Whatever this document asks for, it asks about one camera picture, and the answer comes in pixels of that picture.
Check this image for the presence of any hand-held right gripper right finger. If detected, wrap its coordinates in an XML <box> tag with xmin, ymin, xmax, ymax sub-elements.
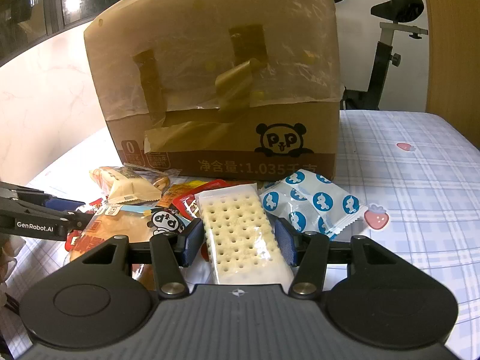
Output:
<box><xmin>274</xmin><ymin>217</ymin><xmax>398</xmax><ymax>299</ymax></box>

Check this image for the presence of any red snack packet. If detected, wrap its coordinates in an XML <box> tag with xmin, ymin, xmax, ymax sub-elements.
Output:
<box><xmin>165</xmin><ymin>179</ymin><xmax>229</xmax><ymax>221</ymax></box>
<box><xmin>85</xmin><ymin>198</ymin><xmax>109</xmax><ymax>215</ymax></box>

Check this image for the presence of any wooden panel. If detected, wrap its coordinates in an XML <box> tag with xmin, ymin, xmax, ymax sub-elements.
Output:
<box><xmin>422</xmin><ymin>0</ymin><xmax>480</xmax><ymax>147</ymax></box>

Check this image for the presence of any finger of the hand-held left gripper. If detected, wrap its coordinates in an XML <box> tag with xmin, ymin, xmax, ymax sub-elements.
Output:
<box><xmin>0</xmin><ymin>182</ymin><xmax>87</xmax><ymax>212</ymax></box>
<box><xmin>65</xmin><ymin>210</ymin><xmax>93</xmax><ymax>231</ymax></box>

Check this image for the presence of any beige snack packet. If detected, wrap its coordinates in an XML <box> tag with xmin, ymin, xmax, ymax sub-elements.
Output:
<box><xmin>107</xmin><ymin>178</ymin><xmax>163</xmax><ymax>205</ymax></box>

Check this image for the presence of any cardboard box with plastic liner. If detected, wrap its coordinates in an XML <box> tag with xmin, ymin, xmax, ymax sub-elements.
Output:
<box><xmin>83</xmin><ymin>0</ymin><xmax>344</xmax><ymax>182</ymax></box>

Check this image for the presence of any black exercise bike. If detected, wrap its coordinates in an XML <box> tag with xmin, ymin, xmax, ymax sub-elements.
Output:
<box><xmin>332</xmin><ymin>0</ymin><xmax>429</xmax><ymax>111</ymax></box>

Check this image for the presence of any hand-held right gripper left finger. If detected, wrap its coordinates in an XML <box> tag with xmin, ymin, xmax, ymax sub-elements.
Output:
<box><xmin>80</xmin><ymin>217</ymin><xmax>205</xmax><ymax>299</ymax></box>

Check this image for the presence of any clear packet of brown bread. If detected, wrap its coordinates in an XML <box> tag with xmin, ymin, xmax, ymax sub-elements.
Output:
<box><xmin>89</xmin><ymin>165</ymin><xmax>181</xmax><ymax>193</ymax></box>

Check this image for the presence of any white cracker packet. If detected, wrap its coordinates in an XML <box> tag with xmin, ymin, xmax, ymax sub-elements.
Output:
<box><xmin>195</xmin><ymin>183</ymin><xmax>295</xmax><ymax>287</ymax></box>

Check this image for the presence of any white packet with blue dots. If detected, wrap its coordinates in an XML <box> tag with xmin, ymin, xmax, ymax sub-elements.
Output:
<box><xmin>259</xmin><ymin>170</ymin><xmax>361</xmax><ymax>241</ymax></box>

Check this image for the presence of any bread packet with panda print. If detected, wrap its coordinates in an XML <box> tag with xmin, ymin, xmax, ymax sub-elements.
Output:
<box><xmin>69</xmin><ymin>202</ymin><xmax>196</xmax><ymax>282</ymax></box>

